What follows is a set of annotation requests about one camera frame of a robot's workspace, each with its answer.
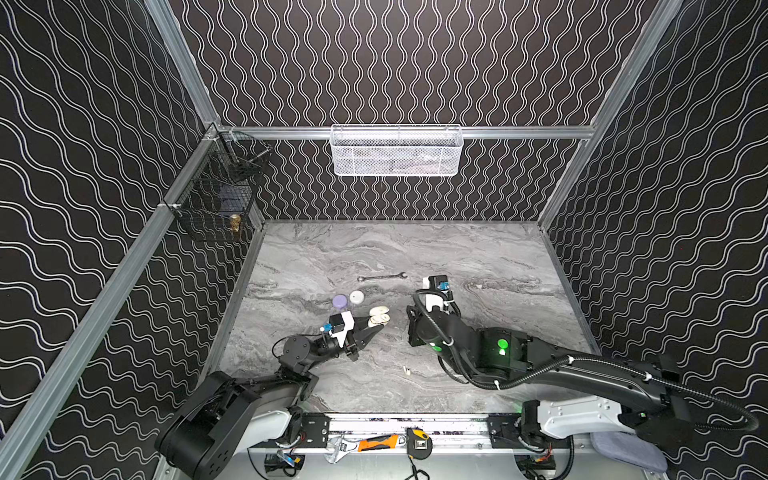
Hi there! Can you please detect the white earbud charging case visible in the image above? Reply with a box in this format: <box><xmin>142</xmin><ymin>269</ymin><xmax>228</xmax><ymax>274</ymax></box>
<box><xmin>349</xmin><ymin>290</ymin><xmax>365</xmax><ymax>305</ymax></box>

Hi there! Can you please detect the purple earbud charging case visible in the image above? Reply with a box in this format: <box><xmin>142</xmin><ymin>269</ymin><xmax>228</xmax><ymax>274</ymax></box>
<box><xmin>332</xmin><ymin>294</ymin><xmax>348</xmax><ymax>310</ymax></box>

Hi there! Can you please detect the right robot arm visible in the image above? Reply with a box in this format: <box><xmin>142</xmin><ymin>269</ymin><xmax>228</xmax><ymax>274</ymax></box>
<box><xmin>407</xmin><ymin>290</ymin><xmax>759</xmax><ymax>451</ymax></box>

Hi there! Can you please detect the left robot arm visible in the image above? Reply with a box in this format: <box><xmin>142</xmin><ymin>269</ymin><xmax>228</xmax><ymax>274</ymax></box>
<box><xmin>154</xmin><ymin>312</ymin><xmax>387</xmax><ymax>479</ymax></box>

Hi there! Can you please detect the silver combination wrench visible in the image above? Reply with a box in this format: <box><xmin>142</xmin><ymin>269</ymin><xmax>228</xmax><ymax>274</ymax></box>
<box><xmin>357</xmin><ymin>272</ymin><xmax>408</xmax><ymax>283</ymax></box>

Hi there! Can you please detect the orange adjustable wrench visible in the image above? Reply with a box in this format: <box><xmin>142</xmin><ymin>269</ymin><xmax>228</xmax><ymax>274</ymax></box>
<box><xmin>324</xmin><ymin>434</ymin><xmax>405</xmax><ymax>464</ymax></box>

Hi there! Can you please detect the black yellow tape measure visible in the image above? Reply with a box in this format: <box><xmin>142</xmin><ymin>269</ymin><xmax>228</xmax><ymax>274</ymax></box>
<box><xmin>406</xmin><ymin>428</ymin><xmax>433</xmax><ymax>460</ymax></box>

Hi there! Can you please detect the brass padlock in basket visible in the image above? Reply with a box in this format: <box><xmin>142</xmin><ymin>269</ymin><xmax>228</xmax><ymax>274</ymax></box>
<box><xmin>229</xmin><ymin>214</ymin><xmax>242</xmax><ymax>233</ymax></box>

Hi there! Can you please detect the grey cloth pad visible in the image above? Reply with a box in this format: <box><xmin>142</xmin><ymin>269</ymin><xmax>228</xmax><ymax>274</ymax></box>
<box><xmin>590</xmin><ymin>432</ymin><xmax>668</xmax><ymax>474</ymax></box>

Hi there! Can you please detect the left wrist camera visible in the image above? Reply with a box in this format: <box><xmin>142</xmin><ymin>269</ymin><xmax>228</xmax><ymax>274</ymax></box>
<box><xmin>321</xmin><ymin>311</ymin><xmax>355</xmax><ymax>348</ymax></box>

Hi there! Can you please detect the black wire basket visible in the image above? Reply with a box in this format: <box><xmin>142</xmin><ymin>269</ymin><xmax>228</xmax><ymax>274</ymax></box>
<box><xmin>170</xmin><ymin>127</ymin><xmax>274</xmax><ymax>244</ymax></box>

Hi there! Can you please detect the white wire mesh basket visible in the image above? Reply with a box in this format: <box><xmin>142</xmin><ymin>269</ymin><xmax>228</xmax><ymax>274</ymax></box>
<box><xmin>329</xmin><ymin>124</ymin><xmax>464</xmax><ymax>177</ymax></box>

